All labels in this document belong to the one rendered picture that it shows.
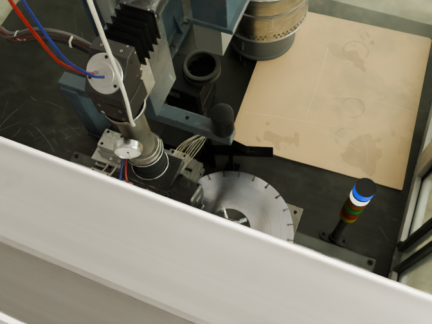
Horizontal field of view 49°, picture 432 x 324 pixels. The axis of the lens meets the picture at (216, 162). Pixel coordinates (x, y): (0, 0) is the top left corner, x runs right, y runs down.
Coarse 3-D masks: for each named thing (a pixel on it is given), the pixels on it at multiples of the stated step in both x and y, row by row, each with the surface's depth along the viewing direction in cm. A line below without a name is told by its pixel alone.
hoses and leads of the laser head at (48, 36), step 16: (32, 16) 50; (96, 16) 51; (0, 32) 78; (16, 32) 75; (32, 32) 51; (64, 32) 71; (48, 48) 55; (80, 48) 71; (64, 64) 58; (112, 64) 59; (128, 112) 69
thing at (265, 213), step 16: (240, 176) 127; (208, 192) 126; (224, 192) 125; (240, 192) 125; (256, 192) 125; (272, 192) 124; (208, 208) 124; (240, 208) 123; (256, 208) 123; (272, 208) 123; (256, 224) 121; (272, 224) 121
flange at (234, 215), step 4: (228, 208) 122; (216, 212) 122; (220, 212) 122; (228, 212) 122; (232, 212) 122; (236, 212) 122; (240, 212) 122; (220, 216) 121; (228, 216) 121; (232, 216) 121; (236, 216) 121; (240, 216) 121; (244, 216) 121; (248, 220) 121; (244, 224) 120; (248, 224) 120
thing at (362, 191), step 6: (360, 180) 102; (366, 180) 102; (354, 186) 103; (360, 186) 102; (366, 186) 102; (372, 186) 102; (354, 192) 103; (360, 192) 101; (366, 192) 101; (372, 192) 101; (360, 198) 102; (366, 198) 101
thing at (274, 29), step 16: (256, 0) 134; (272, 0) 134; (288, 0) 136; (304, 0) 143; (256, 16) 141; (272, 16) 141; (288, 16) 143; (304, 16) 152; (240, 32) 150; (256, 32) 147; (272, 32) 147; (288, 32) 150; (240, 48) 163; (256, 48) 160; (272, 48) 160; (288, 48) 165
